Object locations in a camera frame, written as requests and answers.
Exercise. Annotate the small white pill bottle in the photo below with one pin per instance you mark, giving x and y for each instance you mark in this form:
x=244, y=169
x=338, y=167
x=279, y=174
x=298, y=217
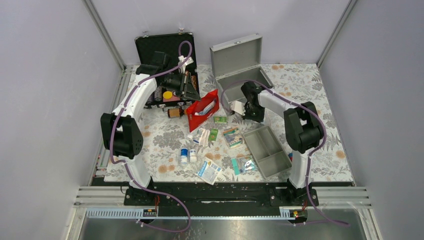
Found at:
x=192, y=155

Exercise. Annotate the green small box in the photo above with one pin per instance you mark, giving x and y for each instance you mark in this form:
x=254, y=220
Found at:
x=220, y=119
x=213, y=134

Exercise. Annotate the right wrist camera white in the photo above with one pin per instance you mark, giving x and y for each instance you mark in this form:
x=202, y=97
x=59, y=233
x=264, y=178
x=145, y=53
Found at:
x=238, y=107

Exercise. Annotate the white blue pill bottle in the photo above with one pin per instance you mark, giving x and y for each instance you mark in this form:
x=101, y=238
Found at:
x=184, y=156

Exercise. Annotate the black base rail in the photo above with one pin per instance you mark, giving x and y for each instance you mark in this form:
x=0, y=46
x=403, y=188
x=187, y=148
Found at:
x=223, y=199

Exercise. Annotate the grey metal medicine box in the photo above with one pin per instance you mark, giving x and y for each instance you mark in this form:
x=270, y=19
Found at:
x=235, y=61

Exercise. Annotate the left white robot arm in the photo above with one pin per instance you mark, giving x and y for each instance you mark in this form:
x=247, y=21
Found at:
x=121, y=129

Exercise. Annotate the red first aid pouch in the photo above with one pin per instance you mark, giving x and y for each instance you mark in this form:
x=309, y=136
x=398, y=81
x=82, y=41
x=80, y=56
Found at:
x=195, y=121

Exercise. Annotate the floral table mat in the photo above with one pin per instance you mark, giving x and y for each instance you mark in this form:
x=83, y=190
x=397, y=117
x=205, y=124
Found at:
x=266, y=124

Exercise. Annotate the black poker chip case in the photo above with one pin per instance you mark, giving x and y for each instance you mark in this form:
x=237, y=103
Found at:
x=165, y=49

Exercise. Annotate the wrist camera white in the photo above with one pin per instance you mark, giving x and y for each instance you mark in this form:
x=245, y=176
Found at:
x=183, y=62
x=238, y=107

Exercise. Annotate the green small box upper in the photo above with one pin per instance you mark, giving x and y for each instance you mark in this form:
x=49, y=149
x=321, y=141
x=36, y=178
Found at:
x=220, y=119

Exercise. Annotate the blue white wipes pack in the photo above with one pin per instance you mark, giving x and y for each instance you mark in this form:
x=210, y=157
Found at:
x=206, y=109

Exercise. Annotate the clear bag with teal strip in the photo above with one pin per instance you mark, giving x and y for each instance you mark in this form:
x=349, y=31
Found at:
x=243, y=165

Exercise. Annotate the white gauze sachet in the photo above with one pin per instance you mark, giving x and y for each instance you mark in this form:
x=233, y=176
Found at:
x=209, y=171

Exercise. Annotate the grey plastic divider tray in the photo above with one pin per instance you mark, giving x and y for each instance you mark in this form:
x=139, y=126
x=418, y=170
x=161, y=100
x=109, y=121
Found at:
x=267, y=152

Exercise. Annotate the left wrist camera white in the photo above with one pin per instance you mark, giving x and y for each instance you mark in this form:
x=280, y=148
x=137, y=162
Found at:
x=183, y=62

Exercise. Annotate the amber medicine bottle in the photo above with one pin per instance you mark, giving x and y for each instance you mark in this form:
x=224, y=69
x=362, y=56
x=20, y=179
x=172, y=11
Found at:
x=175, y=112

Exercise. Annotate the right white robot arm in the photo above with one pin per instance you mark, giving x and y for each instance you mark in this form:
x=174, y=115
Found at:
x=303, y=128

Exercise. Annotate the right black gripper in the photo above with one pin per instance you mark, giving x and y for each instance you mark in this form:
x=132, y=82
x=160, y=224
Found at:
x=259, y=119

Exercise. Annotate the green small box lower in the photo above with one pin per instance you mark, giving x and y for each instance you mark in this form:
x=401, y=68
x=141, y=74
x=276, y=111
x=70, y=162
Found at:
x=213, y=134

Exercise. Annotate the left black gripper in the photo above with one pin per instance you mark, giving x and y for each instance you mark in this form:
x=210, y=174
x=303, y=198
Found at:
x=189, y=92

